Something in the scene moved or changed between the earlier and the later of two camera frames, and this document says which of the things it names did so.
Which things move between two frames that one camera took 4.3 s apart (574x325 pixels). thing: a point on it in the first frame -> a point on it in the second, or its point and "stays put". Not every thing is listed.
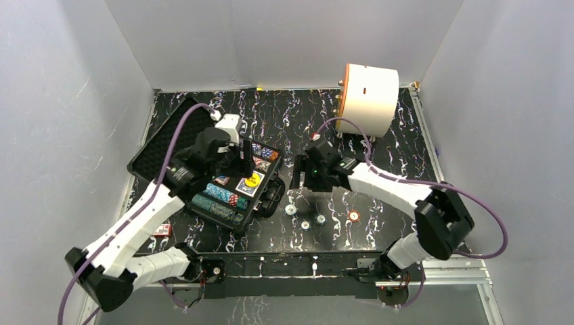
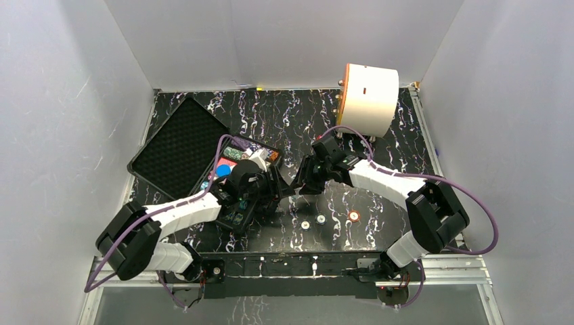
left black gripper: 234,158 -> 273,189
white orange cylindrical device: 369,97 stays put
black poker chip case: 231,204 stays put
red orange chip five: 354,216 stays put
